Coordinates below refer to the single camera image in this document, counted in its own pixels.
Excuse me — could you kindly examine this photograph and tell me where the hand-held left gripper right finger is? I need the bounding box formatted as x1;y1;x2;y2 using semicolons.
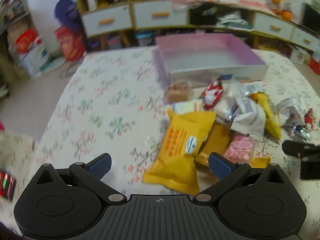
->
192;152;285;204

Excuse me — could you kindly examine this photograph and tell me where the clear white cracker roll packet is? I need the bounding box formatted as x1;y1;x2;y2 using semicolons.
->
215;97;240;123

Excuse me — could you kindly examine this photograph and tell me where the pale yellow snack packet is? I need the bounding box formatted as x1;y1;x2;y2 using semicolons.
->
172;100;205;114

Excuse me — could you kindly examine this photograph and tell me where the white drawer orange handle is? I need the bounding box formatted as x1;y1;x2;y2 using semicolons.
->
82;5;132;37
134;0;189;29
291;26;320;52
254;12;294;41

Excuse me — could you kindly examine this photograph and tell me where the pink snack packet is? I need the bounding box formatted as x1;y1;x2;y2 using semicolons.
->
222;134;256;164

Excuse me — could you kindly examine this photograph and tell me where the orange and white snack packet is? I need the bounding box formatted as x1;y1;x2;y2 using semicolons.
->
232;80;263;98

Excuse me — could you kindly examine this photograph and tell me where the silver and blue snack packet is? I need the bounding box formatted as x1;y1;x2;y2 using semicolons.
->
287;124;312;141

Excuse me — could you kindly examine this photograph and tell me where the cluttered storage shelf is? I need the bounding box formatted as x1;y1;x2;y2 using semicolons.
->
0;0;34;63

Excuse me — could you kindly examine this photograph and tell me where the long yellow snack packet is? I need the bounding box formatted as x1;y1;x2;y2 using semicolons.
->
250;92;282;140

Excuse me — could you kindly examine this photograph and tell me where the purple hat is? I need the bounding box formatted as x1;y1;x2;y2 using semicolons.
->
54;0;83;33

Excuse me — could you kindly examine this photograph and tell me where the black monitor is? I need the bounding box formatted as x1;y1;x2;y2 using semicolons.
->
302;4;320;28

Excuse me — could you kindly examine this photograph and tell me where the dark device with red lights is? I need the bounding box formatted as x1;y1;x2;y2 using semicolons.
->
0;170;17;201

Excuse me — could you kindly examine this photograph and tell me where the stack of papers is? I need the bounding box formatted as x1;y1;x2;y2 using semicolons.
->
216;11;253;31

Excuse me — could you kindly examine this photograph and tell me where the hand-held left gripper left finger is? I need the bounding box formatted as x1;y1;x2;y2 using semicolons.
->
37;153;127;205

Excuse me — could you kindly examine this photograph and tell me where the pink and silver cardboard box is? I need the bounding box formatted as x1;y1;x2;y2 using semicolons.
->
152;34;269;90

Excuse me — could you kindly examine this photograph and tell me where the red and white snack packet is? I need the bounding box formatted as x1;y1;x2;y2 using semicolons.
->
201;77;224;110

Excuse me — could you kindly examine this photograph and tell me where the white printed snack packet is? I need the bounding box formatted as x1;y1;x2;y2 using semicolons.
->
230;97;266;140

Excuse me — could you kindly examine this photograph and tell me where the brown cracker packet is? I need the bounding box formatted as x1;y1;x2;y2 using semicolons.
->
166;80;193;104

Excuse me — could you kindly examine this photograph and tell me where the low wooden cabinet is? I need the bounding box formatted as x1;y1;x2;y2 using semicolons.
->
189;1;320;55

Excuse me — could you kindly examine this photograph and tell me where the white printed carton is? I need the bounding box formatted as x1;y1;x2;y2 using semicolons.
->
290;47;307;65

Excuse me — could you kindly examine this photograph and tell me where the dark yellow snack packet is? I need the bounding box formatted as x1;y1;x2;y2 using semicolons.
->
195;122;272;168

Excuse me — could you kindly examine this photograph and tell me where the small red candy packet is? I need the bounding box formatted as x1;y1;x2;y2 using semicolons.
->
304;107;317;130

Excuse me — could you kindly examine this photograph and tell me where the red gift bag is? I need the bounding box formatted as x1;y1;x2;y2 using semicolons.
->
54;26;87;61

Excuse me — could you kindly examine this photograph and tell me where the red plastic bag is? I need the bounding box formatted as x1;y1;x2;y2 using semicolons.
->
15;29;42;53

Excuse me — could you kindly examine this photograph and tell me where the yellow snack packet oval label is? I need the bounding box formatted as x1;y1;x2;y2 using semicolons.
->
142;107;217;195

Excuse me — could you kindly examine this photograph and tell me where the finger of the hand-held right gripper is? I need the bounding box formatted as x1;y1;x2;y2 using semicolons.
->
282;140;320;158

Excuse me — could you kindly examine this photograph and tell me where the white woven sack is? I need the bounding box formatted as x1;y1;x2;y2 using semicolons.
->
19;44;53;77

